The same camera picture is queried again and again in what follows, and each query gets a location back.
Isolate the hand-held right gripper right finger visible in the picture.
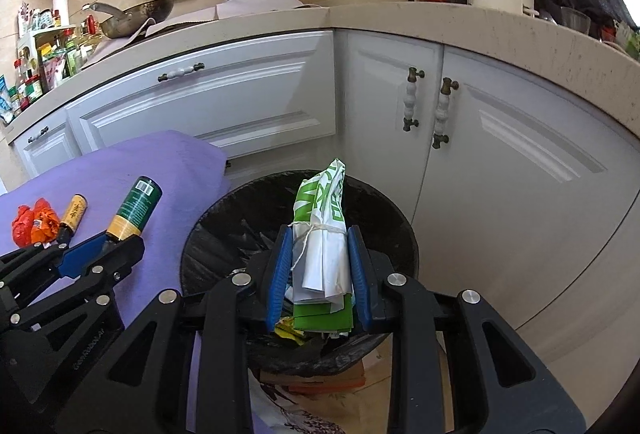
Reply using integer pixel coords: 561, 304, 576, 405
347, 225, 587, 434

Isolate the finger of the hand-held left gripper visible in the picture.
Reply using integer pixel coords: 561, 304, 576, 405
0, 231, 109, 297
0, 236, 146, 346

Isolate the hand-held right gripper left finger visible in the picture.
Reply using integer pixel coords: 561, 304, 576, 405
55, 224, 294, 434

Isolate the white green bag bundle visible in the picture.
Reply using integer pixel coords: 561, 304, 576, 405
287, 158, 357, 335

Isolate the green bottle yellow label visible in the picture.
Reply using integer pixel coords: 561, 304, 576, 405
104, 176, 164, 243

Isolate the black trash bin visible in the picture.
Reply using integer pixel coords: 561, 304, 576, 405
179, 169, 420, 378

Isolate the small yellow bottle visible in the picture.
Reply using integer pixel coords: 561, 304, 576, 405
58, 194, 89, 235

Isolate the orange snack packet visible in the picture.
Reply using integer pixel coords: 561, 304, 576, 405
30, 209, 60, 245

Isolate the yellow crumpled wrapper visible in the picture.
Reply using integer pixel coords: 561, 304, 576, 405
273, 315, 314, 348

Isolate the crumpled red plastic bag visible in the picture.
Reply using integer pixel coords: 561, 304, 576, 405
11, 197, 52, 249

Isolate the purple tablecloth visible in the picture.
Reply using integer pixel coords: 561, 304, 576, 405
0, 130, 262, 434

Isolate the white cabinet door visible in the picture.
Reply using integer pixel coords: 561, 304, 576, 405
10, 106, 77, 181
414, 49, 640, 367
64, 30, 339, 161
344, 31, 446, 236

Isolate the floral printed cloth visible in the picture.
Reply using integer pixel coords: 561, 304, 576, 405
247, 379, 342, 434

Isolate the blue snack packet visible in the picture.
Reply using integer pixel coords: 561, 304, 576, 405
0, 75, 12, 124

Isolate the group of condiment bottles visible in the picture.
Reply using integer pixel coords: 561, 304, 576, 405
9, 1, 104, 116

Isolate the metal wok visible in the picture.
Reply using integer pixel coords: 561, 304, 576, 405
82, 0, 176, 40

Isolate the beige kitchen countertop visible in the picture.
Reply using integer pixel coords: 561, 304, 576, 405
5, 0, 640, 146

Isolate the clear drinking glass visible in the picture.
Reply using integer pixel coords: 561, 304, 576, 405
559, 6, 592, 35

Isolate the green packet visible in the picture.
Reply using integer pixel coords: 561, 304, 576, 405
612, 21, 640, 61

